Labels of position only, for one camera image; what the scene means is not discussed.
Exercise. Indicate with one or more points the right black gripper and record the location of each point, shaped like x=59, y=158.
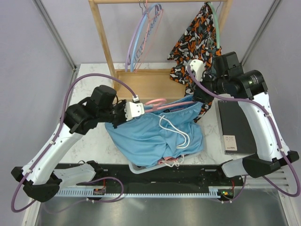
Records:
x=199, y=95

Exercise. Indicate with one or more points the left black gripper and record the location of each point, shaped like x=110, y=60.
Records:
x=122, y=105

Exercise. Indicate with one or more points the thick pink hanger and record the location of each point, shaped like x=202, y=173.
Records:
x=160, y=104

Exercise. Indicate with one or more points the light blue shorts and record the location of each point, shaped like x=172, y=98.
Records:
x=160, y=134

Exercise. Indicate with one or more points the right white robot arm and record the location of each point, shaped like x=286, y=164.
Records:
x=227, y=80

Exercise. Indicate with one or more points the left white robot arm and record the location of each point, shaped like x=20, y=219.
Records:
x=40, y=178

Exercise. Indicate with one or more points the orange camouflage shorts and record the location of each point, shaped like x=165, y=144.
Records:
x=199, y=41

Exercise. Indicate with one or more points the green hanger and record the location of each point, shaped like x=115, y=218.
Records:
x=216, y=21

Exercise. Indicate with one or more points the purple hanger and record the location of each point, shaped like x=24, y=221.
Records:
x=134, y=35

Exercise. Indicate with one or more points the thin pink hanger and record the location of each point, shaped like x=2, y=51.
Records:
x=150, y=33

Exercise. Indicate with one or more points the wooden clothes rack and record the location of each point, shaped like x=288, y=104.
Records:
x=149, y=83

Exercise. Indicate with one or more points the black notebook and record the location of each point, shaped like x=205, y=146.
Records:
x=237, y=136

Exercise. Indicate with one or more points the white laundry basket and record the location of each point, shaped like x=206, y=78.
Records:
x=139, y=170

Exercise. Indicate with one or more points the pink patterned garment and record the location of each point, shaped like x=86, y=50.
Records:
x=171, y=162

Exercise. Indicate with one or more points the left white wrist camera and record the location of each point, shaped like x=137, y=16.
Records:
x=133, y=110

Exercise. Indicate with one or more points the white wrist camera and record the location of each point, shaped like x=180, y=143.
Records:
x=133, y=110
x=198, y=68

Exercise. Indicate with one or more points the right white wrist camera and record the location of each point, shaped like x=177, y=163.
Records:
x=198, y=68

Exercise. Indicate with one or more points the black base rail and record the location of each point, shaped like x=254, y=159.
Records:
x=182, y=179

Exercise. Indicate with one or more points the blue cable duct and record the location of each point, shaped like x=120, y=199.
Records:
x=93, y=192

